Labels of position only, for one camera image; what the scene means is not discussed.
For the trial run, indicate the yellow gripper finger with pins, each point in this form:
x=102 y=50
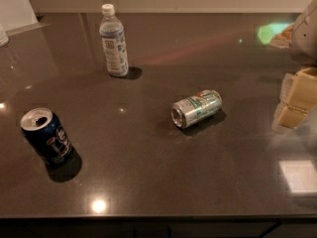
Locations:
x=285 y=119
x=299 y=91

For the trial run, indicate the clear plastic water bottle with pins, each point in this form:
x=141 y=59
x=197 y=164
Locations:
x=114 y=45

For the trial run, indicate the blue Pepsi can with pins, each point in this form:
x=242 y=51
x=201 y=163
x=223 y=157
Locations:
x=43 y=130

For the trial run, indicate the silver green 7up can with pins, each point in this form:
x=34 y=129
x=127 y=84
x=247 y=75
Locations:
x=195 y=108

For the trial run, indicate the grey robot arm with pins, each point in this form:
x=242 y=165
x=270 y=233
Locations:
x=303 y=44

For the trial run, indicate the green orange chip bag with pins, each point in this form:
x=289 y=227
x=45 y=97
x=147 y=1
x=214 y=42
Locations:
x=276 y=35

